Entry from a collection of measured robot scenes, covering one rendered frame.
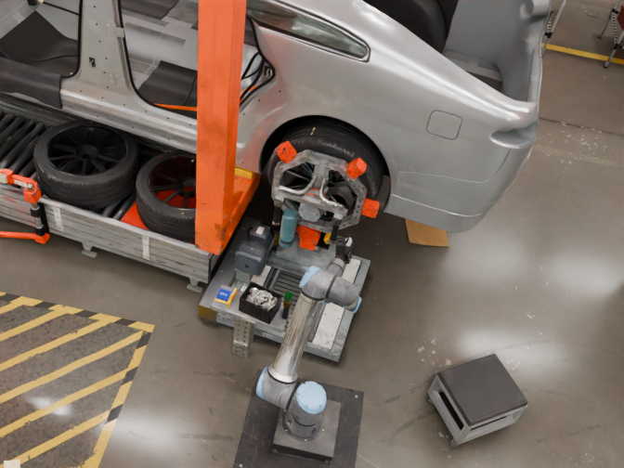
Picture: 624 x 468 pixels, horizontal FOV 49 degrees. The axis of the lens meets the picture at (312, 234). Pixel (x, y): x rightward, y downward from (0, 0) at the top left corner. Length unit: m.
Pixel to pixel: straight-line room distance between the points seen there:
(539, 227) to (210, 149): 2.96
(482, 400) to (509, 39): 2.65
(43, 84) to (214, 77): 1.64
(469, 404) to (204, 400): 1.49
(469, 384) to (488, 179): 1.15
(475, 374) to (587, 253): 1.85
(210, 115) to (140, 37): 1.79
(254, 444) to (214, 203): 1.27
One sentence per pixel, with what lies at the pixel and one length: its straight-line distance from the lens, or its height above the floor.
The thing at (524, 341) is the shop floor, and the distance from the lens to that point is 4.79.
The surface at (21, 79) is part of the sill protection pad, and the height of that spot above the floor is 0.92.
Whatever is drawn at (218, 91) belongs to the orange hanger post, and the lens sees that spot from 3.27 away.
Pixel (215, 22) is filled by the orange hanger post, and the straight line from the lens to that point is 3.08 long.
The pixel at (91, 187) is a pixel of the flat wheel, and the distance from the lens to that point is 4.52.
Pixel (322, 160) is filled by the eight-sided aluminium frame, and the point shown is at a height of 1.12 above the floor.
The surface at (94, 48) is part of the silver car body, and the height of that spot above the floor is 1.28.
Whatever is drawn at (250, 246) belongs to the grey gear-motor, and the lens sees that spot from 4.25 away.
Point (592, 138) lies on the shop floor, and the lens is 6.75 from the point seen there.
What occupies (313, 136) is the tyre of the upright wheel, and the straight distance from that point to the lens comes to 3.88.
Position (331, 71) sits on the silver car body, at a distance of 3.64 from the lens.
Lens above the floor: 3.58
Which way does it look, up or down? 46 degrees down
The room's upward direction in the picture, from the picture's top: 11 degrees clockwise
